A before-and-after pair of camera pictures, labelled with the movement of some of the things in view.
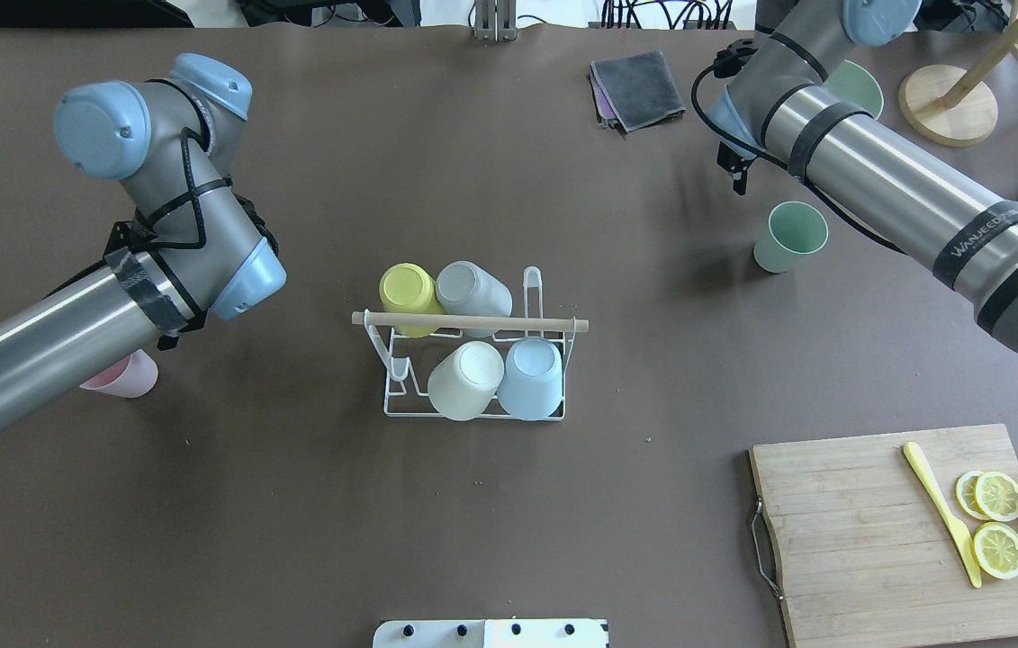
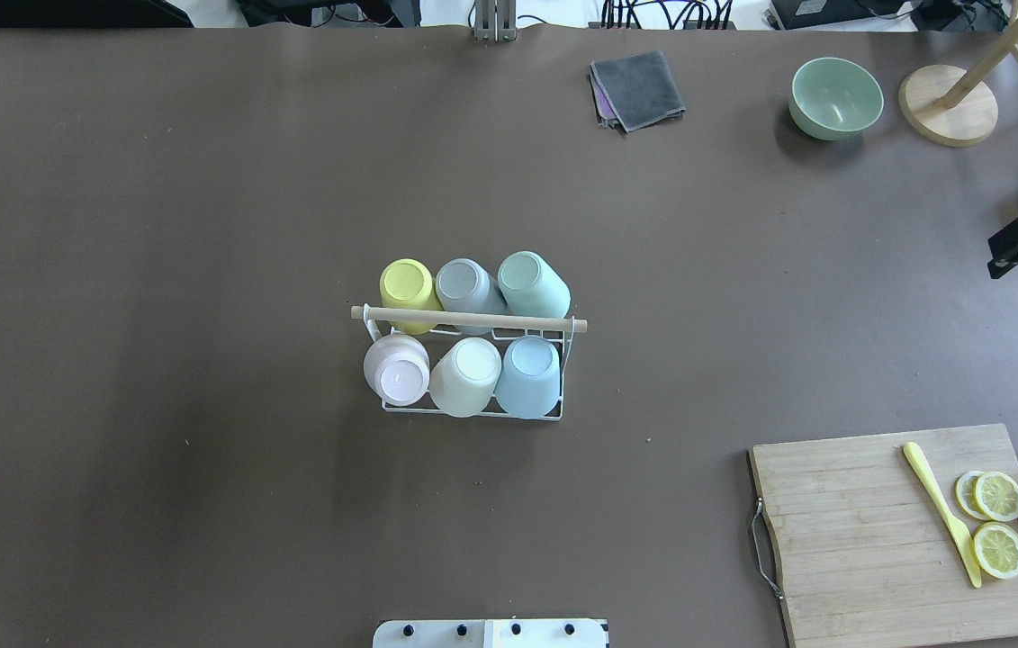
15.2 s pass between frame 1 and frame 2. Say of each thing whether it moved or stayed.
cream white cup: stayed
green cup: moved
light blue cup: stayed
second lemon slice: stayed
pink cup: moved
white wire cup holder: stayed
